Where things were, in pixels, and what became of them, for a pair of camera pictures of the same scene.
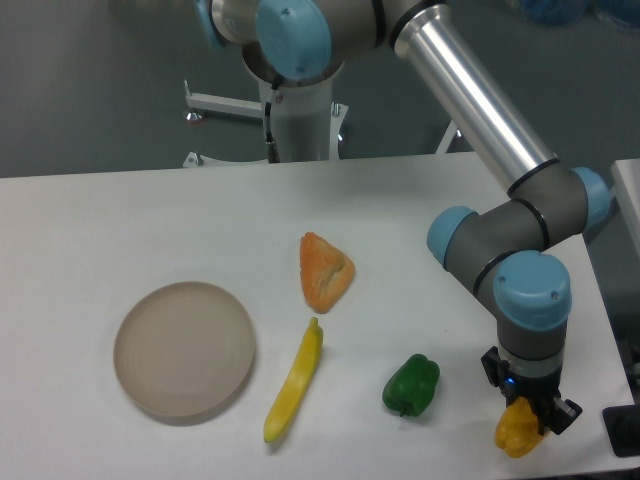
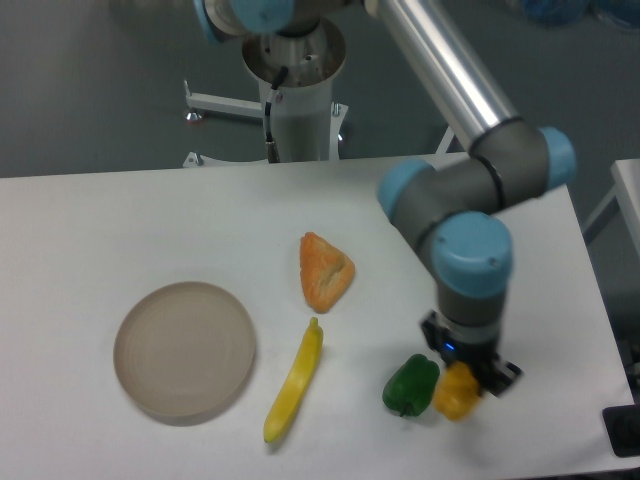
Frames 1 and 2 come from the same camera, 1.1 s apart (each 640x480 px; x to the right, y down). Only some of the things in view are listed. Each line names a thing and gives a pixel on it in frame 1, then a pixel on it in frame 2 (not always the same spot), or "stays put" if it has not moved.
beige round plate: x=183 y=349 stays put
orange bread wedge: x=325 y=271 stays put
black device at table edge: x=622 y=427 stays put
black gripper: x=532 y=378 to x=493 y=375
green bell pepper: x=410 y=388 stays put
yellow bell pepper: x=516 y=431 to x=457 y=390
